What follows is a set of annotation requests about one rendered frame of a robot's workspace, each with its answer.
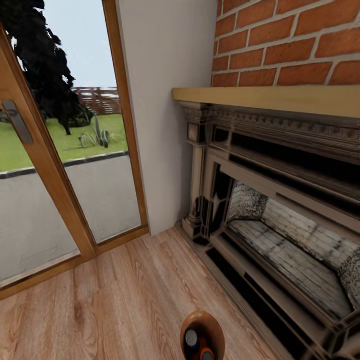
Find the door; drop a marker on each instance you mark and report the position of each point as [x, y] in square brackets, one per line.
[70, 180]

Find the trash can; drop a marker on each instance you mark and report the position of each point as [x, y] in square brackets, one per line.
[207, 326]

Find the wood fireplace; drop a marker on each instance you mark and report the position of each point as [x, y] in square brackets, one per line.
[275, 217]

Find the countertop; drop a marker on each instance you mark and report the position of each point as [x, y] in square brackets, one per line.
[334, 100]

